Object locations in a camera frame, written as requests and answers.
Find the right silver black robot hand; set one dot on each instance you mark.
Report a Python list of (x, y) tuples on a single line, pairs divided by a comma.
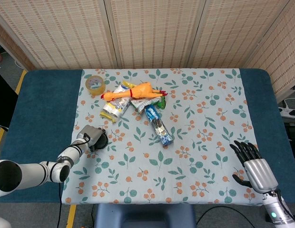
[(259, 173)]

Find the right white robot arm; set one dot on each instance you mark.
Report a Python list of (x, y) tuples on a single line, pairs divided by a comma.
[(274, 209)]

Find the white yellow snack packet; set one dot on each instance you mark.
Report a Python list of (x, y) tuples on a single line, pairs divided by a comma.
[(121, 89)]

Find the black cabinet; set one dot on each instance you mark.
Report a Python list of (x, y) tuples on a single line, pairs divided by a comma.
[(4, 99)]

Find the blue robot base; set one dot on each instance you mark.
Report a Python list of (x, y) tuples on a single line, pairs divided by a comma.
[(145, 216)]

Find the floral leaf print tablecloth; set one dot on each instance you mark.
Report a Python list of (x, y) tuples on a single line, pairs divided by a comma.
[(161, 171)]

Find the white garbage bag rolls pack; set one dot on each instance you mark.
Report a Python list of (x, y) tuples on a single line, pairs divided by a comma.
[(116, 107)]

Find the woven bamboo folding screen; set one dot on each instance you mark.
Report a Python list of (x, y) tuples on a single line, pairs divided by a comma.
[(157, 31)]

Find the teal table cover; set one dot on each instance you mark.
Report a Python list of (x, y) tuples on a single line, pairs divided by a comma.
[(42, 107)]

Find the blue cookie package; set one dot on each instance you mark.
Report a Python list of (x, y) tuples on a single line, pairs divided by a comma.
[(159, 128)]

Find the clear packing tape roll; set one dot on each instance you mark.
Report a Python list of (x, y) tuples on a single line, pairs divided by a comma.
[(95, 89)]

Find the crumpled green snack bag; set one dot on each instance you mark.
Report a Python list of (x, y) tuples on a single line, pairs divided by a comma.
[(142, 104)]

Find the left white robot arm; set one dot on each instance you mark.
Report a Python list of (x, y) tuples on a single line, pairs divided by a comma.
[(31, 171)]

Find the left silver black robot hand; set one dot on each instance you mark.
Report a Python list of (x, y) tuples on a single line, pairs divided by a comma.
[(90, 135)]

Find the yellow rubber chicken toy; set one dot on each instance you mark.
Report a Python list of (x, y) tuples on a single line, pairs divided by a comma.
[(142, 91)]

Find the small yellow striped packet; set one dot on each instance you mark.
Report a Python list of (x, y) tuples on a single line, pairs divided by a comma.
[(107, 116)]

